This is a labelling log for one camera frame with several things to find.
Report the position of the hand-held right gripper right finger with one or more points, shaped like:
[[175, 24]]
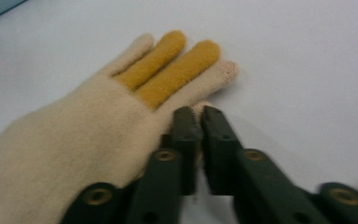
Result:
[[230, 168]]

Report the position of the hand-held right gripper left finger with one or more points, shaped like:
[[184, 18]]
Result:
[[164, 174]]

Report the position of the beige and orange knit glove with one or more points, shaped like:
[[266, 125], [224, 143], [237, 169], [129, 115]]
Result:
[[74, 133]]

